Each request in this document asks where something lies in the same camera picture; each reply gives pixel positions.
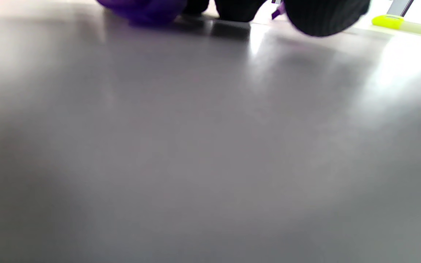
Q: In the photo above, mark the purple highlighter cap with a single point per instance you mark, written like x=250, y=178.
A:
x=144, y=11

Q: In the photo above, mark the yellow highlighter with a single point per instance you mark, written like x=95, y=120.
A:
x=387, y=21

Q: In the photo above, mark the purple highlighter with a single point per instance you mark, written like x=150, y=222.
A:
x=278, y=12

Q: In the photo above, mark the person's left hand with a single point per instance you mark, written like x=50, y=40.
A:
x=323, y=18

